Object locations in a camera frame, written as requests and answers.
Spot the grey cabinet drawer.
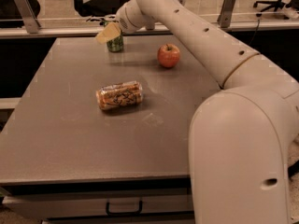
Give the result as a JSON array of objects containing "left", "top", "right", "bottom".
[{"left": 4, "top": 188, "right": 193, "bottom": 220}]

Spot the grey metal bracket left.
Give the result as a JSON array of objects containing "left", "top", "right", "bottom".
[{"left": 14, "top": 0, "right": 40, "bottom": 34}]

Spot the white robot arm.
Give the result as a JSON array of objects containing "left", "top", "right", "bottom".
[{"left": 96, "top": 0, "right": 299, "bottom": 224}]

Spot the black drawer handle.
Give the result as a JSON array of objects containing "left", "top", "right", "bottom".
[{"left": 106, "top": 201, "right": 143, "bottom": 217}]

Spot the grey metal bracket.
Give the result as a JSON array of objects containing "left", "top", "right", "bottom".
[
  {"left": 14, "top": 0, "right": 40, "bottom": 34},
  {"left": 217, "top": 0, "right": 236, "bottom": 28}
]

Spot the green soda can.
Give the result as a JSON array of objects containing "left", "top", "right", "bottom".
[{"left": 104, "top": 14, "right": 123, "bottom": 52}]

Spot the black hanging cable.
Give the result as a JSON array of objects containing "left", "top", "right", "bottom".
[{"left": 249, "top": 14, "right": 261, "bottom": 45}]

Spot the grey metal bracket right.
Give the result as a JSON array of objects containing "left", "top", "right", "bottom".
[{"left": 217, "top": 0, "right": 236, "bottom": 28}]

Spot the red apple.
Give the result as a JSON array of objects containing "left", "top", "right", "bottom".
[{"left": 157, "top": 43, "right": 180, "bottom": 68}]

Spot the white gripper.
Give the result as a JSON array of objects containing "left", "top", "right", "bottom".
[{"left": 95, "top": 0, "right": 155, "bottom": 44}]

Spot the black office chair centre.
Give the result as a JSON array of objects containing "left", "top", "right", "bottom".
[{"left": 74, "top": 0, "right": 130, "bottom": 17}]

